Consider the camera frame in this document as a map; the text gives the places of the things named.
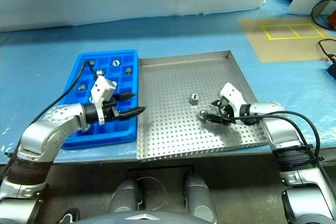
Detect thin black cable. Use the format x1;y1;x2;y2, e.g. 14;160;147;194
318;39;336;63

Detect blue compartment tray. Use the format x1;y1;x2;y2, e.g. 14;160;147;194
61;49;140;151

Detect thin white cable loop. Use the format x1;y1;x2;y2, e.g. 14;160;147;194
136;176;167;209

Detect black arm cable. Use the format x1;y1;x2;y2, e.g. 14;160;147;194
233;111;336;190
4;61;99;159

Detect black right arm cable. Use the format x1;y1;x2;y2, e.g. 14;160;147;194
233;111;336;190

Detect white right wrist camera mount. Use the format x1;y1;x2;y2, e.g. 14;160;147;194
219;82;249;116

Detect blue plastic table cover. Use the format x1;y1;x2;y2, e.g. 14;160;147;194
0;0;336;166

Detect small metal nut on tray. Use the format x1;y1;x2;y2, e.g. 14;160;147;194
188;93;201;106

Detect black rounded shape white marks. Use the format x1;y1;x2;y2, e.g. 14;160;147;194
60;207;81;224

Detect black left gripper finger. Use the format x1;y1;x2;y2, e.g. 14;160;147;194
114;92;137;101
119;106;147;120

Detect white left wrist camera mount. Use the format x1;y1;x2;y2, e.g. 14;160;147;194
88;76;118;125

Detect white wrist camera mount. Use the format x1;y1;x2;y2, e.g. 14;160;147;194
219;82;249;116
88;76;118;125

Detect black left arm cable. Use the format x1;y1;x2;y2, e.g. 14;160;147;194
4;61;99;159

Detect dark grey robot torso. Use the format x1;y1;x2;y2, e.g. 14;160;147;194
78;209;218;224

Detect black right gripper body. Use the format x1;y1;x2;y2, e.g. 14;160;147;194
219;98;237;124

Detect red object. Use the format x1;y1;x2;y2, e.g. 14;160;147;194
327;11;336;30

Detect black looped cable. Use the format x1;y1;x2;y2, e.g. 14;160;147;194
311;0;336;33

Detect tan cardboard mat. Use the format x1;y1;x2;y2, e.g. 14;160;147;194
238;16;336;63

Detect perforated metal tray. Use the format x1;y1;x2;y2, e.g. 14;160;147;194
136;50;266;161

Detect black panel under table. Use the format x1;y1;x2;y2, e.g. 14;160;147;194
127;165;195;180

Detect grey rounded shape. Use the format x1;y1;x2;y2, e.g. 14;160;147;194
183;174;218;224
109;178;144;213

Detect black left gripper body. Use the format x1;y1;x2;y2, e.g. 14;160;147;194
103;93;121;123

